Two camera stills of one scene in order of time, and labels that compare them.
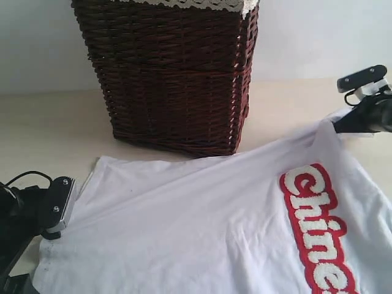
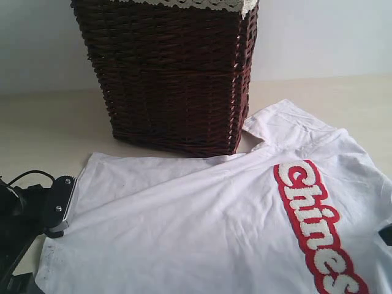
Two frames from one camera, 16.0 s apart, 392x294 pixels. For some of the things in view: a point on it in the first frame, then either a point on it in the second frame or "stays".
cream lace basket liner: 245,6 stays
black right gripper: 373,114 → 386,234
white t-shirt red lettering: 311,214 stays
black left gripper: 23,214 stays
